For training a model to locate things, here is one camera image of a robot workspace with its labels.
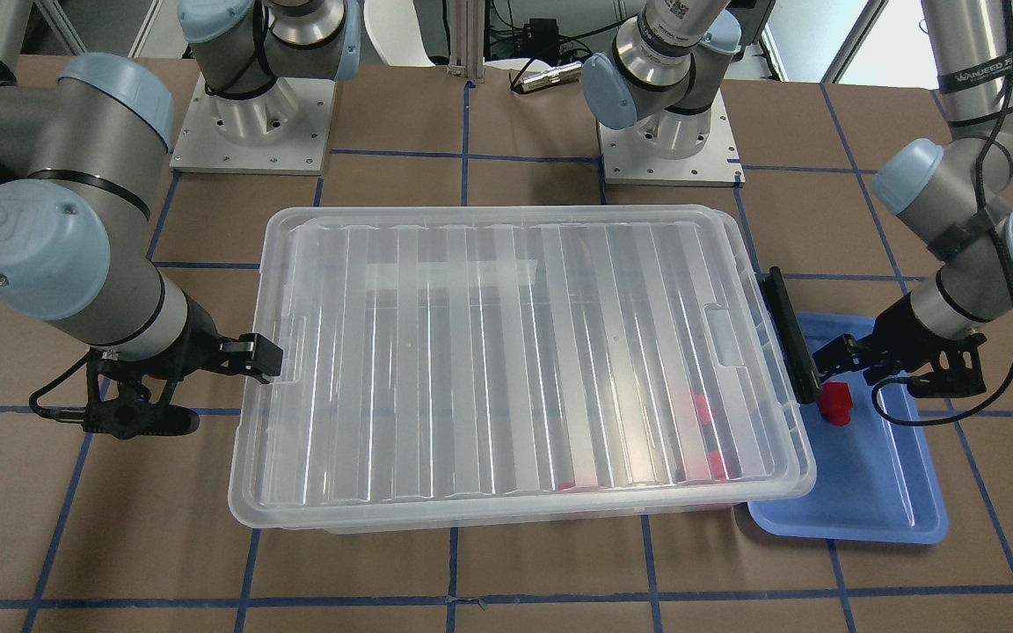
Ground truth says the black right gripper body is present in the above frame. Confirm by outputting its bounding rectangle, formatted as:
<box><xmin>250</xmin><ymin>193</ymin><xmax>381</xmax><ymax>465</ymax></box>
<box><xmin>144</xmin><ymin>294</ymin><xmax>226</xmax><ymax>381</ymax></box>

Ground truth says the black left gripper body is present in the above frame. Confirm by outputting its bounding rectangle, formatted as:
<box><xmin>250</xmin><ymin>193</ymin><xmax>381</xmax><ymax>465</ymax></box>
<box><xmin>864</xmin><ymin>299</ymin><xmax>954</xmax><ymax>381</ymax></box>

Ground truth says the red toy block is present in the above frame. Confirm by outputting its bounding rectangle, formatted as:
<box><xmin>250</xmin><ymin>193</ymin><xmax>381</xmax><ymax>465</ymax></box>
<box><xmin>817</xmin><ymin>382</ymin><xmax>855</xmax><ymax>427</ymax></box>

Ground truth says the clear plastic box lid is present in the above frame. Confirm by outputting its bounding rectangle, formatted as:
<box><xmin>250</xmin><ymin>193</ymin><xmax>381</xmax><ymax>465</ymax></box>
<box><xmin>228</xmin><ymin>205</ymin><xmax>819</xmax><ymax>530</ymax></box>

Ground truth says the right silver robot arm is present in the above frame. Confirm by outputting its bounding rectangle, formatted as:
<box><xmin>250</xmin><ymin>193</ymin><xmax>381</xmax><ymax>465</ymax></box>
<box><xmin>0</xmin><ymin>1</ymin><xmax>284</xmax><ymax>382</ymax></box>

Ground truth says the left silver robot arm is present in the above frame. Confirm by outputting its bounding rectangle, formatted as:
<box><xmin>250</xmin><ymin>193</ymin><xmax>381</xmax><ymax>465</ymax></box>
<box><xmin>582</xmin><ymin>1</ymin><xmax>1013</xmax><ymax>384</ymax></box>

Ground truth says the black box latch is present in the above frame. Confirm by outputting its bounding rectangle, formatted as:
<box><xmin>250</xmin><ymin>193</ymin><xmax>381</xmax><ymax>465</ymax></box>
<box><xmin>760</xmin><ymin>267</ymin><xmax>821</xmax><ymax>405</ymax></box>

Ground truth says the clear plastic storage box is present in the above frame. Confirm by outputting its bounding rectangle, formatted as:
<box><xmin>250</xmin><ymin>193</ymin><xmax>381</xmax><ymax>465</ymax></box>
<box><xmin>247</xmin><ymin>207</ymin><xmax>811</xmax><ymax>534</ymax></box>

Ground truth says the blue plastic tray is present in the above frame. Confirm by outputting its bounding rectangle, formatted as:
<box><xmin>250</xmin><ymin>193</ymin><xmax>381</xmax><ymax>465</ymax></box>
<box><xmin>746</xmin><ymin>312</ymin><xmax>950</xmax><ymax>545</ymax></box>

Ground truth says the white plastic chair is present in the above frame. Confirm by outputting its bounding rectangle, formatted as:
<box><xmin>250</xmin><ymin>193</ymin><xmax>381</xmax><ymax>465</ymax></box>
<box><xmin>363</xmin><ymin>0</ymin><xmax>435</xmax><ymax>68</ymax></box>

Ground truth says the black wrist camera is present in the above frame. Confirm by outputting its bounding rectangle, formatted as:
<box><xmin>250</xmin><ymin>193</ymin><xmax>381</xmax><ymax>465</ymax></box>
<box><xmin>79</xmin><ymin>348</ymin><xmax>200</xmax><ymax>440</ymax></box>
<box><xmin>906</xmin><ymin>331</ymin><xmax>987</xmax><ymax>399</ymax></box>

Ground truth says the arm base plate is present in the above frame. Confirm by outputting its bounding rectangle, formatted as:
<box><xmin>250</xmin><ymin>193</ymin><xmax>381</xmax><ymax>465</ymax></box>
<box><xmin>170</xmin><ymin>77</ymin><xmax>337</xmax><ymax>176</ymax></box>
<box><xmin>596</xmin><ymin>91</ymin><xmax>747</xmax><ymax>187</ymax></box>

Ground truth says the aluminium frame post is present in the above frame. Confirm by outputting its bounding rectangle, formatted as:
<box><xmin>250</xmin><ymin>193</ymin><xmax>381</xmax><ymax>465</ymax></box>
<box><xmin>445</xmin><ymin>1</ymin><xmax>486</xmax><ymax>84</ymax></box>

